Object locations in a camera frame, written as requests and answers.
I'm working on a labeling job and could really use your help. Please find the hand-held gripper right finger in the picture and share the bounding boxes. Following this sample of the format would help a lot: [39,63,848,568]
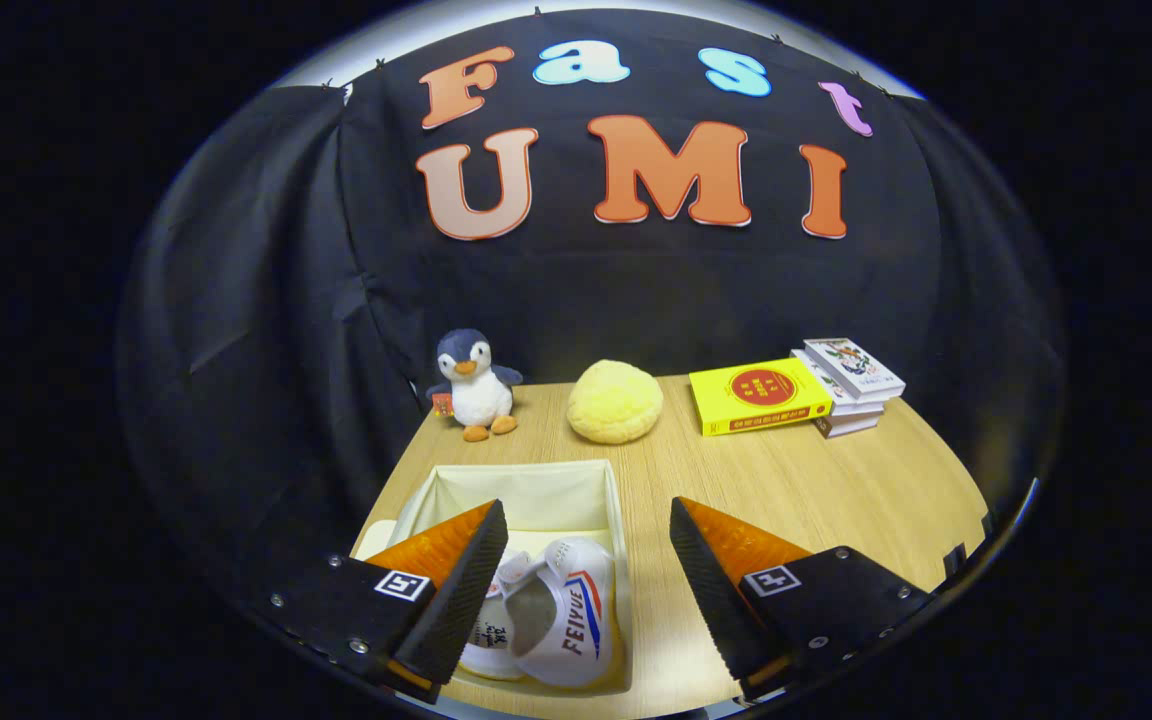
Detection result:
[669,497,935,701]

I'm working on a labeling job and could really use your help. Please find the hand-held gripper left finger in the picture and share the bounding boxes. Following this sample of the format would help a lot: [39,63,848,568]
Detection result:
[266,500,510,706]

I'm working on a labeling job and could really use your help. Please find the white canvas shoe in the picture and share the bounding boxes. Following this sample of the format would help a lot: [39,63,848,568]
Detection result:
[456,548,537,681]
[501,536,622,689]

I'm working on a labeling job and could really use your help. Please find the beige fabric storage box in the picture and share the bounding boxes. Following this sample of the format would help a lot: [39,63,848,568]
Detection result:
[351,459,634,696]

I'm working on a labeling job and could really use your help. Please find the penguin plush toy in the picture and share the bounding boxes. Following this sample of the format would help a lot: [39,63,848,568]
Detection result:
[425,329,525,443]

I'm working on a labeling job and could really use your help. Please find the yellow book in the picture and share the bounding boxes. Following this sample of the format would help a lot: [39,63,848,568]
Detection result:
[688,357,834,437]

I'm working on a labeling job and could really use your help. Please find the yellow bread-shaped plush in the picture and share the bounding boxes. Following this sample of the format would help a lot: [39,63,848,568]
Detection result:
[567,360,665,445]

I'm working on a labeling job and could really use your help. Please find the white illustrated cover book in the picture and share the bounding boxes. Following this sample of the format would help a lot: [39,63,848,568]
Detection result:
[803,338,907,401]

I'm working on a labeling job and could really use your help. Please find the black backdrop cloth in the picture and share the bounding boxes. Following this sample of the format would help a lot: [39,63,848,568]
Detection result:
[116,8,1067,601]

